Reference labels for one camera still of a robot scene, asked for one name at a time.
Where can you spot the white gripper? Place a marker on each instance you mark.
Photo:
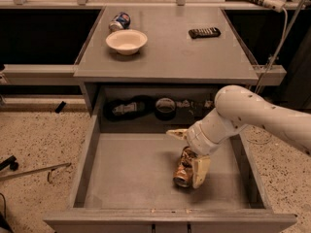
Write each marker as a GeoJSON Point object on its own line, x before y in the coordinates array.
{"type": "Point", "coordinates": [198, 140]}

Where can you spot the crushed orange soda can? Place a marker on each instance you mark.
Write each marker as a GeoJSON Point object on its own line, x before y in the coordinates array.
{"type": "Point", "coordinates": [183, 174]}

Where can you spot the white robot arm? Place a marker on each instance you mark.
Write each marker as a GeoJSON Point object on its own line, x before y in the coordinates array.
{"type": "Point", "coordinates": [235, 108]}

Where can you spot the open grey top drawer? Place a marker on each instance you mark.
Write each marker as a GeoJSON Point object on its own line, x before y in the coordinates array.
{"type": "Point", "coordinates": [124, 185]}

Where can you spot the grey cabinet with counter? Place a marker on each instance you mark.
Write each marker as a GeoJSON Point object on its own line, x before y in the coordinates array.
{"type": "Point", "coordinates": [171, 64]}

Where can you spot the crushed blue soda can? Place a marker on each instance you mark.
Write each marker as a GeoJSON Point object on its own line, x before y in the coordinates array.
{"type": "Point", "coordinates": [120, 22]}

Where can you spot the crumpled paper scraps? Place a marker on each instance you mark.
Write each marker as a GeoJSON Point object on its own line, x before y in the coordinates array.
{"type": "Point", "coordinates": [196, 108]}

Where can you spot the black remote control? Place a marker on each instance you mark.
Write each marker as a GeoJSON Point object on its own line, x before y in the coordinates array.
{"type": "Point", "coordinates": [211, 32]}

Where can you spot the white bowl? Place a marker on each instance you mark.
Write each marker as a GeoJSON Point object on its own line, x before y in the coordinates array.
{"type": "Point", "coordinates": [126, 42]}

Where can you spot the metal rod on floor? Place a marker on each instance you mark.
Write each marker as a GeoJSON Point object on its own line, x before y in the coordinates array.
{"type": "Point", "coordinates": [31, 172]}

